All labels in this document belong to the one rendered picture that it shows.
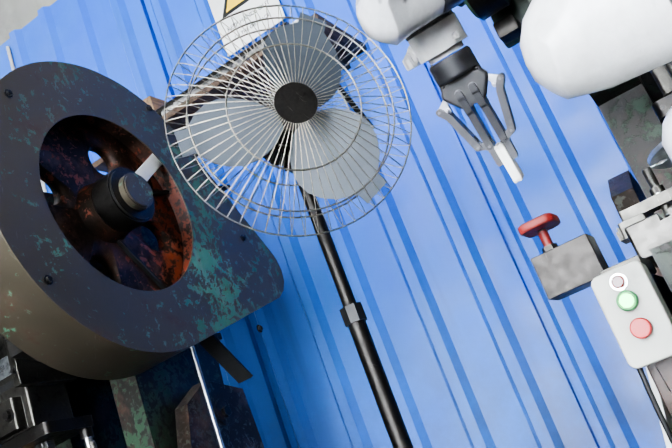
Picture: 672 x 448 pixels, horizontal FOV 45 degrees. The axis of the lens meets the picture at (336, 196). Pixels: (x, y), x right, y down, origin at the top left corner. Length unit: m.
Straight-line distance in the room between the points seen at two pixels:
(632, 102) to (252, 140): 0.82
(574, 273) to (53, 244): 1.14
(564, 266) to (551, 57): 0.59
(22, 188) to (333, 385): 1.48
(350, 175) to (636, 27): 1.21
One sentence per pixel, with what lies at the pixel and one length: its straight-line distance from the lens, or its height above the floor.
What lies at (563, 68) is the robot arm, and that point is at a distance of 0.77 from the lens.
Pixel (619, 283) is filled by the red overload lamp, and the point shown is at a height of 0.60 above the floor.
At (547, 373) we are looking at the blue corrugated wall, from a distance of 2.75.
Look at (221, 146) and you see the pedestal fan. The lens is 1.87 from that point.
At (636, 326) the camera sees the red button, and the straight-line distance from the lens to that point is 1.19.
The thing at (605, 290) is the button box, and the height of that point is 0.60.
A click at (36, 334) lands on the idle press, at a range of 1.95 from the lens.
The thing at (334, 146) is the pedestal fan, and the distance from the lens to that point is 1.84.
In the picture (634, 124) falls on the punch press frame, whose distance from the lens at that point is 1.77.
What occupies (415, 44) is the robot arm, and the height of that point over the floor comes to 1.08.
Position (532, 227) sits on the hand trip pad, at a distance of 1.32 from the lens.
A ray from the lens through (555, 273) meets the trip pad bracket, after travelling 1.31.
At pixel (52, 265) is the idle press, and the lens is 1.90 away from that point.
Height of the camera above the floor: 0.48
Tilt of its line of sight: 19 degrees up
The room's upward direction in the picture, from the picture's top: 21 degrees counter-clockwise
